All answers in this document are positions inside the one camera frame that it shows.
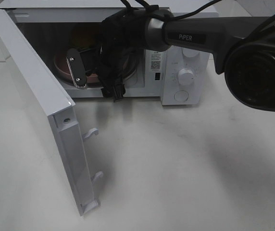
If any pink round plate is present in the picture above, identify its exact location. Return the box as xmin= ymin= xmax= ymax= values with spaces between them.
xmin=53 ymin=52 xmax=102 ymax=88

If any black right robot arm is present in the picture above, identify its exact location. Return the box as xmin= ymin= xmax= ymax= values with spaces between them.
xmin=96 ymin=10 xmax=275 ymax=112

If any round white door button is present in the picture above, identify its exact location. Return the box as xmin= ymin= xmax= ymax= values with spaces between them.
xmin=174 ymin=90 xmax=189 ymax=102

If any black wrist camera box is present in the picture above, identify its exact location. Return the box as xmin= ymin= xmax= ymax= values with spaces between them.
xmin=66 ymin=48 xmax=99 ymax=89

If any white microwave door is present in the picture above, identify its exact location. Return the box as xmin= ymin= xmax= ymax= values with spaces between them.
xmin=0 ymin=10 xmax=103 ymax=215

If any white timer knob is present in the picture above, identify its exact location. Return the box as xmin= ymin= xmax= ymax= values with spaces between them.
xmin=177 ymin=68 xmax=195 ymax=86

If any black cable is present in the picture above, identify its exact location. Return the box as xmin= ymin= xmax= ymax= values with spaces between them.
xmin=122 ymin=0 xmax=275 ymax=27

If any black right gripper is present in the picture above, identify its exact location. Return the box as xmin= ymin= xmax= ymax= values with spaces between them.
xmin=97 ymin=11 xmax=147 ymax=101

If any white microwave oven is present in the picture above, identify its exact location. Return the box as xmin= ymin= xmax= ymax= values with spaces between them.
xmin=0 ymin=0 xmax=209 ymax=105

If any upper white power knob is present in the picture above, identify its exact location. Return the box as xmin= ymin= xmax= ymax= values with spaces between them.
xmin=182 ymin=48 xmax=200 ymax=58

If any toy burger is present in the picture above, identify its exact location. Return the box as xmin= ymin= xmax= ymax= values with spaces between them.
xmin=69 ymin=23 xmax=102 ymax=50

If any white warning label sticker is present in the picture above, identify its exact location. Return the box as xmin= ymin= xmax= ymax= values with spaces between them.
xmin=150 ymin=51 xmax=163 ymax=72

